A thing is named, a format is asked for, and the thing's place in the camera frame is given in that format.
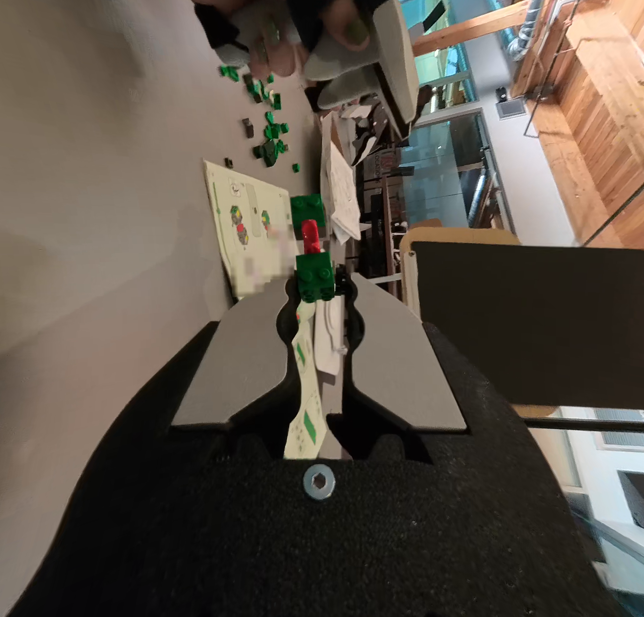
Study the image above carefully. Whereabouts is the silver ventilation duct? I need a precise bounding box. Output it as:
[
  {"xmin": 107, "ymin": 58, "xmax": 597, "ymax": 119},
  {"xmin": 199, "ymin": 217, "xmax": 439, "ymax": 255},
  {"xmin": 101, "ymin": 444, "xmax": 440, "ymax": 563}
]
[{"xmin": 478, "ymin": 0, "xmax": 565, "ymax": 62}]

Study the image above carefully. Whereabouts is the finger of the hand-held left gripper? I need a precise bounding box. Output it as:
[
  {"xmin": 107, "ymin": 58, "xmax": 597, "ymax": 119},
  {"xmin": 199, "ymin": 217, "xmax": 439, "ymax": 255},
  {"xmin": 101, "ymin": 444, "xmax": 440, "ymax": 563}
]
[
  {"xmin": 317, "ymin": 66, "xmax": 381, "ymax": 110},
  {"xmin": 303, "ymin": 48, "xmax": 379, "ymax": 83}
]

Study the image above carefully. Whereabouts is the red and white sign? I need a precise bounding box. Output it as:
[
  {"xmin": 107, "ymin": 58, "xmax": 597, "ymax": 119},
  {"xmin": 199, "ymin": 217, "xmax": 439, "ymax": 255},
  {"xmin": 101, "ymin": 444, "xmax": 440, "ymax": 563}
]
[{"xmin": 370, "ymin": 146, "xmax": 400, "ymax": 177}]

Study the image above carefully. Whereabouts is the white paper bag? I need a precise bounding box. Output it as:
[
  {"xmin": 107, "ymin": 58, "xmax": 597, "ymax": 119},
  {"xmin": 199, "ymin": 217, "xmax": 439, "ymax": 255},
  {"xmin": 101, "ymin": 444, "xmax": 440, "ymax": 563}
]
[{"xmin": 319, "ymin": 106, "xmax": 364, "ymax": 246}]

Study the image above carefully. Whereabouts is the pale green instruction booklet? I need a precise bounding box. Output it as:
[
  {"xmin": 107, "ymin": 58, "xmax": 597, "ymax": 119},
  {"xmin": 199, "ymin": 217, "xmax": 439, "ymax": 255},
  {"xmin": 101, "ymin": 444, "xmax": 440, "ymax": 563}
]
[{"xmin": 204, "ymin": 159, "xmax": 325, "ymax": 459}]

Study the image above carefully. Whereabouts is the green and red brick assembly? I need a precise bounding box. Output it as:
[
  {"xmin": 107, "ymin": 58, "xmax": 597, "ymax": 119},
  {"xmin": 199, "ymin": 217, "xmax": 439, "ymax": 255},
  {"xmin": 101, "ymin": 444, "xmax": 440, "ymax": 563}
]
[{"xmin": 289, "ymin": 194, "xmax": 336, "ymax": 303}]

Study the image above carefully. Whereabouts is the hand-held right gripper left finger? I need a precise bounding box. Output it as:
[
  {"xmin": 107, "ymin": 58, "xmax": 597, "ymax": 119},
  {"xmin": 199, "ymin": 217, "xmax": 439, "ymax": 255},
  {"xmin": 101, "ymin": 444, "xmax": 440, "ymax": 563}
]
[{"xmin": 170, "ymin": 279, "xmax": 304, "ymax": 459}]

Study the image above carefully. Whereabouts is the dark brown table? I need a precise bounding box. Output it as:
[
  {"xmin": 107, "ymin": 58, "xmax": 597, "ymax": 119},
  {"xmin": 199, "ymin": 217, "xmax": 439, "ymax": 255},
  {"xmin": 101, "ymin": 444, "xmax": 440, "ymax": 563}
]
[{"xmin": 352, "ymin": 174, "xmax": 411, "ymax": 296}]

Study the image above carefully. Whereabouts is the pile of small green bricks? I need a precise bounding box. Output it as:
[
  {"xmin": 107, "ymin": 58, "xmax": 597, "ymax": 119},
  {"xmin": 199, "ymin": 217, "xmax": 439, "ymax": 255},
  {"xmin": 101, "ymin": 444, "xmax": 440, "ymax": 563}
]
[{"xmin": 219, "ymin": 63, "xmax": 303, "ymax": 175}]

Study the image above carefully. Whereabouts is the black metal bar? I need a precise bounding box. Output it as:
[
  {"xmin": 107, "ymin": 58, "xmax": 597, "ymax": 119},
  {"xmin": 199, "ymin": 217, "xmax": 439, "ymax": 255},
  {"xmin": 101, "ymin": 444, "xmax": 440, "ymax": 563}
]
[{"xmin": 523, "ymin": 418, "xmax": 644, "ymax": 432}]

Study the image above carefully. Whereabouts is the black and white gripper device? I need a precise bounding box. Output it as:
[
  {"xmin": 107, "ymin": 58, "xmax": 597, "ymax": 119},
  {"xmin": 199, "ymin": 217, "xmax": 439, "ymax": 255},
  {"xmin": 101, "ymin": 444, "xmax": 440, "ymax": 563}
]
[{"xmin": 351, "ymin": 121, "xmax": 385, "ymax": 167}]

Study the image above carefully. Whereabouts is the wooden beam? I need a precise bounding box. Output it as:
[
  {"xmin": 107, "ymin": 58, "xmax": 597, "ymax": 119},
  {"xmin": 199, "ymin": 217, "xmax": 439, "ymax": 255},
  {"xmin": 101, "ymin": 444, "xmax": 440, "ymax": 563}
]
[{"xmin": 413, "ymin": 0, "xmax": 534, "ymax": 56}]

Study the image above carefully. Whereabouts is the black display panel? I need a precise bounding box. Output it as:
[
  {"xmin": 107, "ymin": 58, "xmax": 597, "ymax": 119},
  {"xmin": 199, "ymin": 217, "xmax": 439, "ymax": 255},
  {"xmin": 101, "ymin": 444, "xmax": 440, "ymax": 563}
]
[{"xmin": 402, "ymin": 241, "xmax": 644, "ymax": 407}]

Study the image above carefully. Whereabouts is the grey desk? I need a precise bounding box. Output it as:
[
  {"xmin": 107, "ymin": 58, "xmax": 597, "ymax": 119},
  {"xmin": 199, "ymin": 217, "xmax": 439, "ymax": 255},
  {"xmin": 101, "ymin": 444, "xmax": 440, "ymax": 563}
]
[{"xmin": 0, "ymin": 0, "xmax": 353, "ymax": 615}]

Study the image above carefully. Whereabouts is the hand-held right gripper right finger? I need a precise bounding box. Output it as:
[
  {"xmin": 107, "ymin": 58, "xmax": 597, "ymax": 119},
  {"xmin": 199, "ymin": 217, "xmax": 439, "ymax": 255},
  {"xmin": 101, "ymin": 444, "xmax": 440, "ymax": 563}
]
[{"xmin": 327, "ymin": 272, "xmax": 470, "ymax": 462}]

